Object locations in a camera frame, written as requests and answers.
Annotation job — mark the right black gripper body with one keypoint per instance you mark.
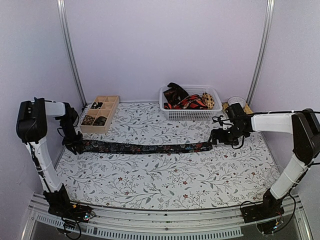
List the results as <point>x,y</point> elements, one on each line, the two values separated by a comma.
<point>229,136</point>

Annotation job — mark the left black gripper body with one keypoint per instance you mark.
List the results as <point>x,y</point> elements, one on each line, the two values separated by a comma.
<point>72,138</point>

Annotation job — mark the dark floral tie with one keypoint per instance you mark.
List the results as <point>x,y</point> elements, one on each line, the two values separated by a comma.
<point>96,146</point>

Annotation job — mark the white plastic basket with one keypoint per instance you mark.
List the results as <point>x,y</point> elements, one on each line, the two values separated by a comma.
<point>191,114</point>

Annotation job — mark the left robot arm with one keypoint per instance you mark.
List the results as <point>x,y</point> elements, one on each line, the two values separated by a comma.
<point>32,128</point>

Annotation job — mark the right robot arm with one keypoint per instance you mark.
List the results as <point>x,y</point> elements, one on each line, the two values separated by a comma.
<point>296,131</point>

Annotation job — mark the rolled brown patterned tie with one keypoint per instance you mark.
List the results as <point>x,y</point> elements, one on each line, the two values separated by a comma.
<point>88,120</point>

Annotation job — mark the bamboo coaster mat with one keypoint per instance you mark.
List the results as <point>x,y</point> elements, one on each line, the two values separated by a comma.
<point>246,109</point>

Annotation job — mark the rolled dark tie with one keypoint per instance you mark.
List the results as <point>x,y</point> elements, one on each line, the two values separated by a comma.
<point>100,121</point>

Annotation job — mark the wooden compartment box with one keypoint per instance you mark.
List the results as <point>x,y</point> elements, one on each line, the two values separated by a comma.
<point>108,110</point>

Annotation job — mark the yellow spotted tie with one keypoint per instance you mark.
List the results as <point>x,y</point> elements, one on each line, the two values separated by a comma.
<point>208,100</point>

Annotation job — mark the ceramic bowl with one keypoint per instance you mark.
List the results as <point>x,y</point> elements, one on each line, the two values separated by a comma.
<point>237,100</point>

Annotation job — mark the floral tablecloth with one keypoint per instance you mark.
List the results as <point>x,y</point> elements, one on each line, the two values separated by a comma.
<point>221,177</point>

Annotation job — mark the rolled tie with white dots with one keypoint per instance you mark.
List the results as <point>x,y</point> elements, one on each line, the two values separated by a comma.
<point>97,105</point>

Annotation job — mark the red black tie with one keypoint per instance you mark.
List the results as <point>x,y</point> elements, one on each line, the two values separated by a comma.
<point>192,102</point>

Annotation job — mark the dark patterned tie in basket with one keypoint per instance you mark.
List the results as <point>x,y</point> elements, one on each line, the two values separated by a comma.
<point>175,93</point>

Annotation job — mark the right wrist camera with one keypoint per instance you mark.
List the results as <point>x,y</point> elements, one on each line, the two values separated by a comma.
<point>221,121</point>

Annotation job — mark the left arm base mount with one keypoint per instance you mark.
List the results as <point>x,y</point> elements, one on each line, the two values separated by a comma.
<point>61,206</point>

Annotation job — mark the front aluminium rail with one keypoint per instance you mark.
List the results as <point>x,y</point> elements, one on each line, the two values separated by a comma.
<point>226,223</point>

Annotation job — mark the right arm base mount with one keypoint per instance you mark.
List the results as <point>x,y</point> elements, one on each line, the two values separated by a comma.
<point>270,207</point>

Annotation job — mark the left aluminium frame post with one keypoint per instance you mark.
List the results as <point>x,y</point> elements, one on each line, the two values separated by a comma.
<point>61,7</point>

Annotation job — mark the aluminium frame post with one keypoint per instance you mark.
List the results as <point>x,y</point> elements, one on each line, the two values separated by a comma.
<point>61,7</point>
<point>268,18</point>

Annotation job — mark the right aluminium frame post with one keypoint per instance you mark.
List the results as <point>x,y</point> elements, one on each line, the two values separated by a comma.
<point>268,18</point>

